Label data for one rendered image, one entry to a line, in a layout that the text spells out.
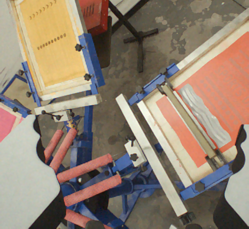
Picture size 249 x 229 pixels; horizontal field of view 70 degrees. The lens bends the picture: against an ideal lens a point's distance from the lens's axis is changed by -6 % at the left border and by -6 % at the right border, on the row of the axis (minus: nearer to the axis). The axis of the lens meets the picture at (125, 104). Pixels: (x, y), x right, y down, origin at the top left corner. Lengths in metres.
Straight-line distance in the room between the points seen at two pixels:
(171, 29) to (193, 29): 0.27
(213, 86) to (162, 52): 1.43
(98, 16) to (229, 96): 1.00
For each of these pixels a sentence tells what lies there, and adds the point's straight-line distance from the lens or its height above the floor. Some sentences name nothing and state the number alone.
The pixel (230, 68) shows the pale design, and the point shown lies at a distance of 1.05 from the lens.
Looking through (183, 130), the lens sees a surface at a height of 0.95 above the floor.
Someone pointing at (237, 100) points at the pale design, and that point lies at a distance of 0.99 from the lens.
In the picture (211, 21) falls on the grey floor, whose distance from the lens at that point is 2.42.
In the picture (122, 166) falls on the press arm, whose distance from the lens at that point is 1.03.
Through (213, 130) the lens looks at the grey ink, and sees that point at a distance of 0.97.
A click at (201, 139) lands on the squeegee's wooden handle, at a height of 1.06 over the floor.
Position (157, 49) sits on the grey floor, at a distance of 2.42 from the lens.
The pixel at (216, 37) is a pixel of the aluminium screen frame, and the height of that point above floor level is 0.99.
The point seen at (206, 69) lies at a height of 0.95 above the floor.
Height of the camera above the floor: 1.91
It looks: 55 degrees down
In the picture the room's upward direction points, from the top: 64 degrees counter-clockwise
